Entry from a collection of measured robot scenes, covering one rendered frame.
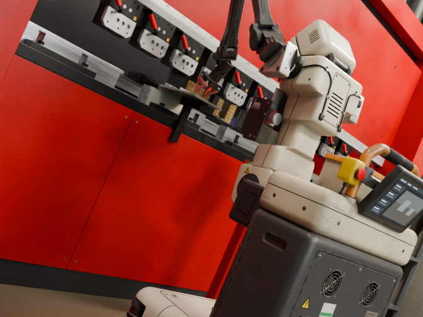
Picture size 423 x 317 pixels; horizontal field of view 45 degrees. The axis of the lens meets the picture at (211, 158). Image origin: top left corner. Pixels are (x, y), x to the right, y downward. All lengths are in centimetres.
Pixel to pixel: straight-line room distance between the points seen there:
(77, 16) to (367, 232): 182
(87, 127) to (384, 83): 239
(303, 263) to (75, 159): 108
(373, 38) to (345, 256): 233
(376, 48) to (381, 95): 37
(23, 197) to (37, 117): 31
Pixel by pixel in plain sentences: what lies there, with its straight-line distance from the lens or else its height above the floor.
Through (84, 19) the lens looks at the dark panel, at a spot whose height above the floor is 117.
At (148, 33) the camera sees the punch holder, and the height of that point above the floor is 117.
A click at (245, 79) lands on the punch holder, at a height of 124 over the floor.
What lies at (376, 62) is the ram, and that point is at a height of 184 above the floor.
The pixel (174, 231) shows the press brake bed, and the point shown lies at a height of 37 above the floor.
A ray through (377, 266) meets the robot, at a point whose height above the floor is 66.
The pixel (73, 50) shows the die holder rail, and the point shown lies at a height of 95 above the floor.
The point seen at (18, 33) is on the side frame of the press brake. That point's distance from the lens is 184.
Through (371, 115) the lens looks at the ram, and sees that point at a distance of 385.
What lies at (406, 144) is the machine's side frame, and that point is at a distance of 417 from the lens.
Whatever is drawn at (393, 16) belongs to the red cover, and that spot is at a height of 216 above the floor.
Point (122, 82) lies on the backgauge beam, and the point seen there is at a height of 95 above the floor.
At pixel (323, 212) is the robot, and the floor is 75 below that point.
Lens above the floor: 74
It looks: 1 degrees up
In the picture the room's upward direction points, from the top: 23 degrees clockwise
